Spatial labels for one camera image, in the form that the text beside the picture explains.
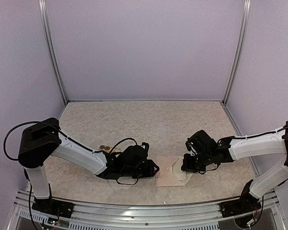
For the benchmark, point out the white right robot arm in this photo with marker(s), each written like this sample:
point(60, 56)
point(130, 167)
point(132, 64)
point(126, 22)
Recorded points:
point(272, 144)

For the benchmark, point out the aluminium right corner post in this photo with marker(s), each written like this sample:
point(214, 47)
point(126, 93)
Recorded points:
point(238, 52)

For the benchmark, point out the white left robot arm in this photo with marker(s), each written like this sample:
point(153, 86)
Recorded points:
point(40, 140)

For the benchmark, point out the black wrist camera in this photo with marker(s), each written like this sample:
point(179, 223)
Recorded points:
point(201, 142)
point(145, 146)

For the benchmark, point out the spare letter paper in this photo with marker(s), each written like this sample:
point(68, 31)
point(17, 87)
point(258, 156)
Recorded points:
point(176, 169)

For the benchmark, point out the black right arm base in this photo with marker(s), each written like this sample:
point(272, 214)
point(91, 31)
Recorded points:
point(245, 203)

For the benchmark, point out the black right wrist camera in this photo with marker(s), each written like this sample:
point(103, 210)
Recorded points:
point(201, 142)

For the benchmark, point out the aluminium front table rail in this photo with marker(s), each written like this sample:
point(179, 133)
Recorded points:
point(94, 216)

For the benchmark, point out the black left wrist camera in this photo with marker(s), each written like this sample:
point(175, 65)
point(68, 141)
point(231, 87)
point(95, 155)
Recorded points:
point(145, 146)

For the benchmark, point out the aluminium left corner post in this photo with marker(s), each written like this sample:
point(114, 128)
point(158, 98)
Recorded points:
point(51, 51)

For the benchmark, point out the aluminium corner post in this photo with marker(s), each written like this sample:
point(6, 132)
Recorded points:
point(51, 51)
point(238, 52)

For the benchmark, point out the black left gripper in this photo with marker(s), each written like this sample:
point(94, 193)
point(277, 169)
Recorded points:
point(150, 170)

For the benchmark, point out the round sticker sheet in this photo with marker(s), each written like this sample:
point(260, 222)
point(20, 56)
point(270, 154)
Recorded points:
point(109, 149)

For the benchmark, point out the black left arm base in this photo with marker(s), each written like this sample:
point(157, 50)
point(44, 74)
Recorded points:
point(53, 207)

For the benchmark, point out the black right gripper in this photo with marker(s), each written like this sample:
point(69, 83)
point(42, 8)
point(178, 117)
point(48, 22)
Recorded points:
point(186, 166)

